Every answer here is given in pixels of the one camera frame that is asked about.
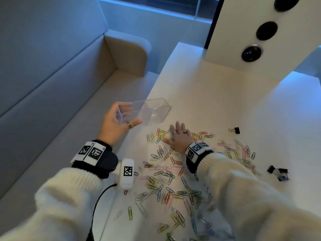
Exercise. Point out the marker wristband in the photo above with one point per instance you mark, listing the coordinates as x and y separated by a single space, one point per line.
194 150
92 153

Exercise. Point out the single black binder clip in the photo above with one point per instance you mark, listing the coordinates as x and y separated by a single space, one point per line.
236 130

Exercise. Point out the group of black binder clips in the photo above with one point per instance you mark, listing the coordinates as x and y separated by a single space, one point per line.
270 169

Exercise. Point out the white socket panel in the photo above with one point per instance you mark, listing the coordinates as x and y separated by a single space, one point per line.
225 35

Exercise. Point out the person's right hand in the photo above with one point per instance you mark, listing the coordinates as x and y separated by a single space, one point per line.
179 140

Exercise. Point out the pile of coloured paper clips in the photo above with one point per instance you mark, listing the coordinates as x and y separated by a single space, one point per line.
163 173

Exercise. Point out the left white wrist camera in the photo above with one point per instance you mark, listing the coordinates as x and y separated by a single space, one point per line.
126 173

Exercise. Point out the window behind long sofa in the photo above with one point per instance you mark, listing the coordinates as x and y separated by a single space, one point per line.
163 3

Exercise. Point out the right marker wristband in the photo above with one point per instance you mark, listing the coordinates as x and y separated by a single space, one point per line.
194 150

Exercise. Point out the silver-rimmed round socket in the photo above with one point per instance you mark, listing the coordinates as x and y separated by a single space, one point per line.
251 53

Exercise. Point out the black round socket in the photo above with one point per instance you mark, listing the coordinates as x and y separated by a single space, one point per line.
287 3
267 30

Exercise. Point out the transparent box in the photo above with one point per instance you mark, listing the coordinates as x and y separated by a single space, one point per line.
155 110

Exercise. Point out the person's left forearm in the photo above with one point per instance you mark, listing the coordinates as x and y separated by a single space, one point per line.
50 210

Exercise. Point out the long beige sofa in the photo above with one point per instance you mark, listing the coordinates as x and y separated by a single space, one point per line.
50 97

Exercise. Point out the person's left hand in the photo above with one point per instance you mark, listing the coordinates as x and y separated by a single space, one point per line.
112 125

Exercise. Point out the left marker wristband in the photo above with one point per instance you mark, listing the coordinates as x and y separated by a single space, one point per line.
92 153

